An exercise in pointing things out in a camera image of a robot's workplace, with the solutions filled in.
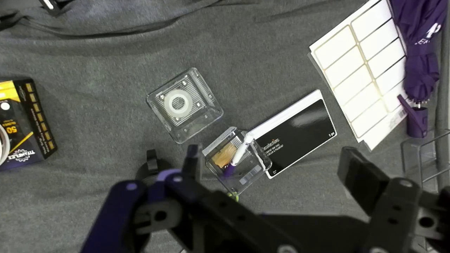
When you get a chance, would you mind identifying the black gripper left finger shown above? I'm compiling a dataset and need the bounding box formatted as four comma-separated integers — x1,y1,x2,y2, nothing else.
81,144,302,253

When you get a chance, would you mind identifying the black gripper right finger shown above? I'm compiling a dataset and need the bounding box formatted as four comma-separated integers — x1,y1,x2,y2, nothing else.
337,145,450,253

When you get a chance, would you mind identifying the clear plastic tray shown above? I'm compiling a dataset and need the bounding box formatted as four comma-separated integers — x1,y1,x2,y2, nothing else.
146,67,226,144

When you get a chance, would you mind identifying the small clear plastic box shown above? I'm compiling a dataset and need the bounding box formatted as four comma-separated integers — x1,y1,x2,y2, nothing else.
202,126,275,197

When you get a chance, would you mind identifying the white marker purple cap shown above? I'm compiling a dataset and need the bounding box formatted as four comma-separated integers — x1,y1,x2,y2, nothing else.
227,133,257,178

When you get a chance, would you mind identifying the black rectangular card box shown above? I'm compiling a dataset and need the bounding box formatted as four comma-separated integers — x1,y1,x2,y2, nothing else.
245,89,340,182

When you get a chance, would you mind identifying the white label sheet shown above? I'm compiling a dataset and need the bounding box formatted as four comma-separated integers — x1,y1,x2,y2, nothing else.
309,0,411,152

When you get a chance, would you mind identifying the purple folded umbrella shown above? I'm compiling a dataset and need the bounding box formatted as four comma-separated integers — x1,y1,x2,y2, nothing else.
389,0,450,141

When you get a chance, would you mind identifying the black yellow cardboard box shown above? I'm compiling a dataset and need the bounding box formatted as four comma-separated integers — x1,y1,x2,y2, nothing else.
0,77,61,174

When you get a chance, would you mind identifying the black object white mark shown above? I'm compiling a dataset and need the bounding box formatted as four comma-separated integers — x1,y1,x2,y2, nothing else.
39,0,74,15

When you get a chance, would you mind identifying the grey wire rack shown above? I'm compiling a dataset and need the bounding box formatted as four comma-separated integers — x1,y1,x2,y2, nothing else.
400,130,450,190

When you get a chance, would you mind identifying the white plastic ring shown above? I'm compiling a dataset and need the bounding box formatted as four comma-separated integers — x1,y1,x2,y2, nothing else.
168,92,192,117

